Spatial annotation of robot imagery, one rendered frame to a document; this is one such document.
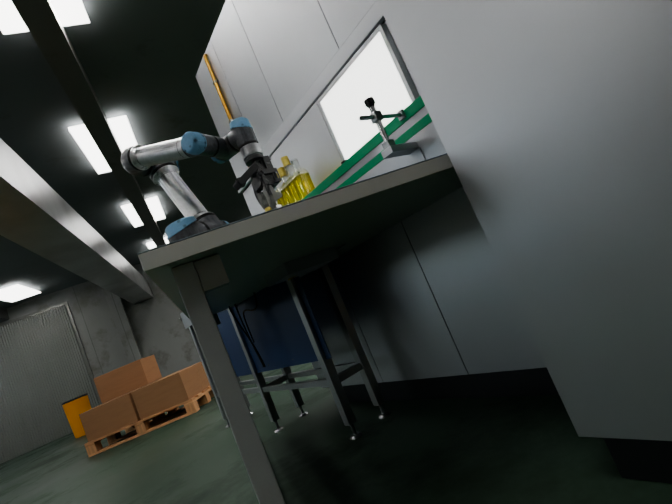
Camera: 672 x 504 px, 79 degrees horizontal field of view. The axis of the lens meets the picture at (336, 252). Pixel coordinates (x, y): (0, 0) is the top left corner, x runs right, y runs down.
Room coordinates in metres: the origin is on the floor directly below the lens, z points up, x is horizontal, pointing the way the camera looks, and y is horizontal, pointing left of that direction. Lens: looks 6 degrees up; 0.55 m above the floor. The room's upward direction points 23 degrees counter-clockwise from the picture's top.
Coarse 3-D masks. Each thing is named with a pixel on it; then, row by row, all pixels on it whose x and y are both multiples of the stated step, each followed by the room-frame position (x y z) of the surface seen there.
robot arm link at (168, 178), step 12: (156, 168) 1.59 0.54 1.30; (168, 168) 1.61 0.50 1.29; (156, 180) 1.61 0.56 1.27; (168, 180) 1.59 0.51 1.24; (180, 180) 1.61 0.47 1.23; (168, 192) 1.60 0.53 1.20; (180, 192) 1.58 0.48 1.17; (192, 192) 1.62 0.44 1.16; (180, 204) 1.58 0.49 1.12; (192, 204) 1.57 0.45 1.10; (204, 216) 1.55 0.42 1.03; (216, 216) 1.60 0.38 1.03
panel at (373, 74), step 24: (384, 48) 1.31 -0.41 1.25; (360, 72) 1.42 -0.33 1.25; (384, 72) 1.34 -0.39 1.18; (336, 96) 1.54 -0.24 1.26; (360, 96) 1.45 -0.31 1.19; (384, 96) 1.37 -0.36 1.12; (408, 96) 1.30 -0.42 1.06; (336, 120) 1.58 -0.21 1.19; (384, 120) 1.41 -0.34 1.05; (360, 144) 1.53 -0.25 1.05
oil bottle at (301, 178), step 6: (300, 168) 1.66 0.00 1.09; (294, 174) 1.65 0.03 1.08; (300, 174) 1.63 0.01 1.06; (306, 174) 1.65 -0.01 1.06; (294, 180) 1.66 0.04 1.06; (300, 180) 1.63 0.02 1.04; (306, 180) 1.64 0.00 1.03; (300, 186) 1.64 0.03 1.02; (306, 186) 1.64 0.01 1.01; (312, 186) 1.65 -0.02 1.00; (300, 192) 1.66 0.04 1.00; (306, 192) 1.63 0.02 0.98
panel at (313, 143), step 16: (384, 32) 1.29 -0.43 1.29; (400, 64) 1.29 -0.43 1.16; (336, 80) 1.51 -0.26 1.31; (320, 96) 1.60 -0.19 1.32; (416, 96) 1.29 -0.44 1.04; (320, 112) 1.63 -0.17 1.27; (304, 128) 1.74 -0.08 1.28; (320, 128) 1.66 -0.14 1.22; (288, 144) 1.86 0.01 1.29; (304, 144) 1.77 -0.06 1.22; (320, 144) 1.69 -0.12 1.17; (336, 144) 1.62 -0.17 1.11; (272, 160) 2.00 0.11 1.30; (304, 160) 1.81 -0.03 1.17; (320, 160) 1.73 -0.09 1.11; (336, 160) 1.65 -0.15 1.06; (320, 176) 1.76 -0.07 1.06
